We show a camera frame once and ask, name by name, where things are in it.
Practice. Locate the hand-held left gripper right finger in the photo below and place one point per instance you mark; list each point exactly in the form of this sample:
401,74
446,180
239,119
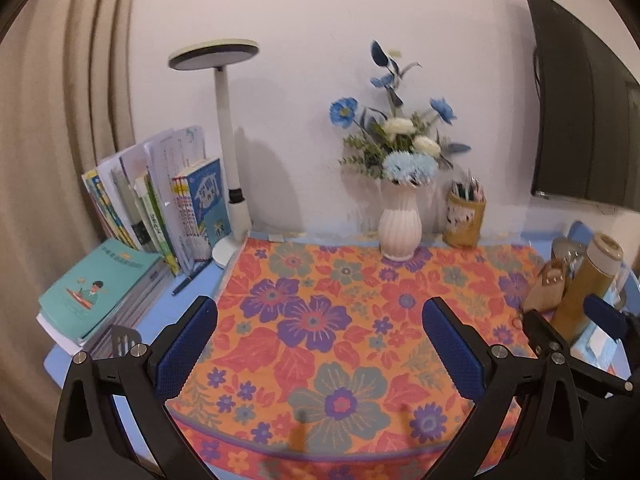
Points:
455,350

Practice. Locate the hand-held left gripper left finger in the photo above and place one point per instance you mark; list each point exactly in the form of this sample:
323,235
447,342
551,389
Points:
190,345

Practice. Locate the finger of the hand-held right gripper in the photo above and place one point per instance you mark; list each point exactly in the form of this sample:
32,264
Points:
605,312
542,330

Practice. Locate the gold thermos bottle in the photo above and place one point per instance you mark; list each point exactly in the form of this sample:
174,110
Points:
585,285

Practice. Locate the light blue tissue pack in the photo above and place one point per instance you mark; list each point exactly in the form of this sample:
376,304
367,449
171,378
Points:
600,347

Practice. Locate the small brown handbag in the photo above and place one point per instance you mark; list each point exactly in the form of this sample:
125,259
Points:
545,285

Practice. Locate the dark pen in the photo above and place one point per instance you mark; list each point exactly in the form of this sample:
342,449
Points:
190,277

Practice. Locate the stack of teal books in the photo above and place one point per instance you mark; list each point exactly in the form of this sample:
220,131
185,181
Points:
95,285

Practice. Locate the patterned pencil holder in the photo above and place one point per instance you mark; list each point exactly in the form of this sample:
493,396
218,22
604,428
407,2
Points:
465,220

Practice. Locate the floral orange tablecloth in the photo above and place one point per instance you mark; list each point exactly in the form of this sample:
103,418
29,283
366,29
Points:
325,310

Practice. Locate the white ribbed vase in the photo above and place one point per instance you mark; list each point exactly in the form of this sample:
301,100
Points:
398,225

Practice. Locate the row of upright books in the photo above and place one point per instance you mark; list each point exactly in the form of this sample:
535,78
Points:
200,195

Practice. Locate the bunch of pens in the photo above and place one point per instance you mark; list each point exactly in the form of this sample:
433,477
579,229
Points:
467,189

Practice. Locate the white desk lamp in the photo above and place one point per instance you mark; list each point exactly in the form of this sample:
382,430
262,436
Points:
225,125

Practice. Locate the artificial flower bouquet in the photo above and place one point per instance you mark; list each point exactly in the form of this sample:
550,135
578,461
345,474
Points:
400,130

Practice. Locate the beige curtain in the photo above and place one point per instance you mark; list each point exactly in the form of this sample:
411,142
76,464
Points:
50,135

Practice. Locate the black wall television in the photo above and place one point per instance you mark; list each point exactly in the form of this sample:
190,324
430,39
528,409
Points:
575,110

